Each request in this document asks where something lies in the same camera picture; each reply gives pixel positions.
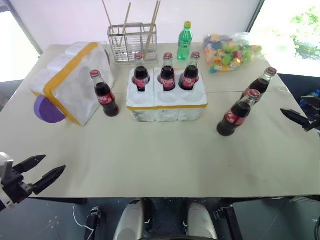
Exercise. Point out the bag of colourful blocks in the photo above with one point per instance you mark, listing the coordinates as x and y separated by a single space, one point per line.
230 55

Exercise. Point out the white foam bottle tray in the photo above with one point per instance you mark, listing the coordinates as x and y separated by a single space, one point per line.
166 107

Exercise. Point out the purple semicircular block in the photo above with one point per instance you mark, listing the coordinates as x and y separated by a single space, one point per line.
46 111

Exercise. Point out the black table leg bracket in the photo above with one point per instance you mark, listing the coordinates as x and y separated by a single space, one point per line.
228 222
92 222

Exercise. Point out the light grey rounded shell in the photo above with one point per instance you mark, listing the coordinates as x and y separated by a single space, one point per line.
131 222
200 222

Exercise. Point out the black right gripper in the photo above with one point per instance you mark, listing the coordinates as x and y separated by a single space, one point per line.
316 118

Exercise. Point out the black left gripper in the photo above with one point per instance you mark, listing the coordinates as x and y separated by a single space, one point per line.
13 183

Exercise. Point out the glass cola bottle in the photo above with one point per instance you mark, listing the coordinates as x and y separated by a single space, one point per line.
235 116
167 77
189 77
106 98
260 85
140 75

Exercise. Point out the wooden chopstick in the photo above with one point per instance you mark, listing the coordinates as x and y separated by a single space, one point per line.
155 22
152 23
109 18
126 18

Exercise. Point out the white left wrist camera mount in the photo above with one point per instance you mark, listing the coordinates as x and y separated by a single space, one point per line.
5 162

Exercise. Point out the green plastic bottle yellow cap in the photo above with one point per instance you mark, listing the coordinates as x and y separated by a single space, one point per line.
184 43

